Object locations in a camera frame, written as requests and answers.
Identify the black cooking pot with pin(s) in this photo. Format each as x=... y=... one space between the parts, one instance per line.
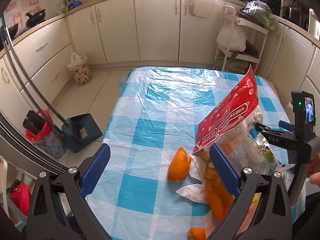
x=36 y=18

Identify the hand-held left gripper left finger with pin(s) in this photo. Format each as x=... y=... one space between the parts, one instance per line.
x=96 y=170

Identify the white paper tag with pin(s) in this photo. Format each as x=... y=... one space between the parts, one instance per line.
x=241 y=22

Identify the floral bin with red bag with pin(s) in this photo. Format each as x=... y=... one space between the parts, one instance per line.
x=50 y=141

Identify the white tissue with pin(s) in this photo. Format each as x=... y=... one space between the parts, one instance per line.
x=192 y=192
x=198 y=168

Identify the black frying pan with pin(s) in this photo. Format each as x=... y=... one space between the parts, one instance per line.
x=250 y=51

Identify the dark teal dustpan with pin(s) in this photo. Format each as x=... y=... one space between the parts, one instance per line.
x=82 y=130

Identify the black wok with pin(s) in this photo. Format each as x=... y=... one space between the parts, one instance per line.
x=10 y=33

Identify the floral bin with white bag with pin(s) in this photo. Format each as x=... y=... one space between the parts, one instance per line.
x=81 y=71

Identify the red cloth bag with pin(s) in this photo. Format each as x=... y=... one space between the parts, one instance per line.
x=21 y=197

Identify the blue checkered plastic tablecloth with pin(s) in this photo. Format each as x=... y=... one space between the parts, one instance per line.
x=155 y=120

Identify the orange peel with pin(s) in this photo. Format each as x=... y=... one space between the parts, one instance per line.
x=217 y=197
x=196 y=233
x=178 y=166
x=205 y=155

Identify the black rectangular object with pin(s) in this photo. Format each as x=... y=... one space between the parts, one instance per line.
x=33 y=123

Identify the loose green leafy vegetables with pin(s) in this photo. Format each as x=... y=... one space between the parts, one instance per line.
x=235 y=65

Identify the bag of green vegetables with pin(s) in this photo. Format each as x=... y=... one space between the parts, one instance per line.
x=260 y=12

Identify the pink wall sticker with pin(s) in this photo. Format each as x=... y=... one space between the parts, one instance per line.
x=22 y=7

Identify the white plastic bag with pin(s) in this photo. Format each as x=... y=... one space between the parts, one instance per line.
x=230 y=38

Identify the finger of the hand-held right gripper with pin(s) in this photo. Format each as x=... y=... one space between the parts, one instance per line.
x=272 y=136
x=285 y=125

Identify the person's right hand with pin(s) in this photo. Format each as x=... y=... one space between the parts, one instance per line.
x=315 y=170

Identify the white hanging bin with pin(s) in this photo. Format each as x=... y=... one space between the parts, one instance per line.
x=201 y=3

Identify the clear plastic bottle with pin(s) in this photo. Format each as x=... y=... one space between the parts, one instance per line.
x=245 y=145

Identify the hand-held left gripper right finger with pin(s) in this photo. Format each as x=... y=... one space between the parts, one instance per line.
x=222 y=172

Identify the red plastic packaging bag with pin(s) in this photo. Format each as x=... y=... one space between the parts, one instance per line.
x=225 y=115

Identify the white storage rack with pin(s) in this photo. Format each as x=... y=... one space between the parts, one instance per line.
x=250 y=25

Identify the black microwave oven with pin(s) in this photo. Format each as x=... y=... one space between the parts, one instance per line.
x=273 y=0

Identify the blue container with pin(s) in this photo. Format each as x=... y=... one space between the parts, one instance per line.
x=75 y=5

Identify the cream kitchen cabinets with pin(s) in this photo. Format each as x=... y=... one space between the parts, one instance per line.
x=155 y=25

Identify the yellow orange wrapper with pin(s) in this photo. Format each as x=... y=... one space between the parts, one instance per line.
x=253 y=210

